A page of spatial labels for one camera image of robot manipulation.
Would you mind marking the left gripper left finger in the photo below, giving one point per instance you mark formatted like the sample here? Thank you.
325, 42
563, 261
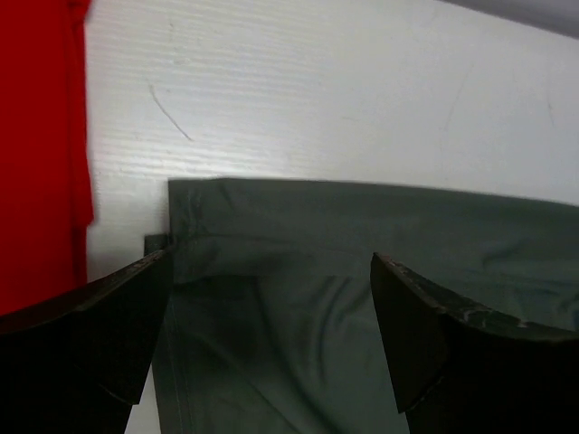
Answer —
78, 363

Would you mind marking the folded red t-shirt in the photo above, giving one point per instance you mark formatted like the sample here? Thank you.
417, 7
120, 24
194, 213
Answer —
46, 197

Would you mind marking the dark grey t-shirt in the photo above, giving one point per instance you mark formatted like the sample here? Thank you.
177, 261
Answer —
271, 326

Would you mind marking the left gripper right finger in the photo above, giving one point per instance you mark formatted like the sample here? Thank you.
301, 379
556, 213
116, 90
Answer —
458, 366

